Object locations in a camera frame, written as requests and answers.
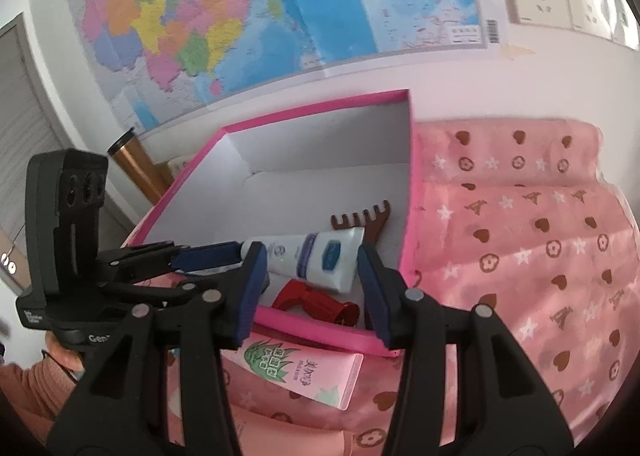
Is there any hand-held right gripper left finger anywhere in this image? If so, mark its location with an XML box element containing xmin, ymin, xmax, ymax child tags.
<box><xmin>45</xmin><ymin>241</ymin><xmax>271</xmax><ymax>456</ymax></box>

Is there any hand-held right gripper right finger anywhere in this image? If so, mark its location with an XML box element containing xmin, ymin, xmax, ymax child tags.
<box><xmin>356</xmin><ymin>242</ymin><xmax>576</xmax><ymax>456</ymax></box>

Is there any brown wooden comb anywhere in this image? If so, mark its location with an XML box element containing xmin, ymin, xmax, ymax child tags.
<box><xmin>330</xmin><ymin>199</ymin><xmax>393</xmax><ymax>249</ymax></box>

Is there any grey door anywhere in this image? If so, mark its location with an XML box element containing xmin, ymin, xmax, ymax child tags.
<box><xmin>0</xmin><ymin>11</ymin><xmax>126</xmax><ymax>287</ymax></box>

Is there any bronze metal tumbler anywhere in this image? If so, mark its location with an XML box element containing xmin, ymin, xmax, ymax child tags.
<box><xmin>106</xmin><ymin>127</ymin><xmax>176</xmax><ymax>207</ymax></box>

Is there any pink tube with green print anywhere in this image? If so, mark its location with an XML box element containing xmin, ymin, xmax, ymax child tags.
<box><xmin>220</xmin><ymin>331</ymin><xmax>364</xmax><ymax>411</ymax></box>

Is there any white blue cream tube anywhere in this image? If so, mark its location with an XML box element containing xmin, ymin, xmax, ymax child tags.
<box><xmin>241</xmin><ymin>226</ymin><xmax>366</xmax><ymax>293</ymax></box>

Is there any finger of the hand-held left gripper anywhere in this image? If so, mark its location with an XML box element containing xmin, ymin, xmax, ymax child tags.
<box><xmin>100</xmin><ymin>280</ymin><xmax>222</xmax><ymax>309</ymax></box>
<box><xmin>95</xmin><ymin>240</ymin><xmax>248</xmax><ymax>282</ymax></box>

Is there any colourful wall map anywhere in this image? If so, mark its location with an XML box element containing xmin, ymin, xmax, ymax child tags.
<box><xmin>65</xmin><ymin>0</ymin><xmax>503</xmax><ymax>134</ymax></box>

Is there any plain pink tube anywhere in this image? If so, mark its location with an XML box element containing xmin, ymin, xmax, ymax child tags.
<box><xmin>227</xmin><ymin>408</ymin><xmax>353</xmax><ymax>456</ymax></box>

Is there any pink cardboard box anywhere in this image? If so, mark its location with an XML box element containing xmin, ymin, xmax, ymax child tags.
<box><xmin>122</xmin><ymin>89</ymin><xmax>423</xmax><ymax>357</ymax></box>

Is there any cream printed blanket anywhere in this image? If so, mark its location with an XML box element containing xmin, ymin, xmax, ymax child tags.
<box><xmin>167</xmin><ymin>153</ymin><xmax>201</xmax><ymax>178</ymax></box>

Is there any person's left forearm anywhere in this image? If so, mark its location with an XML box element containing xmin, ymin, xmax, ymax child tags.
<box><xmin>0</xmin><ymin>331</ymin><xmax>86</xmax><ymax>424</ymax></box>

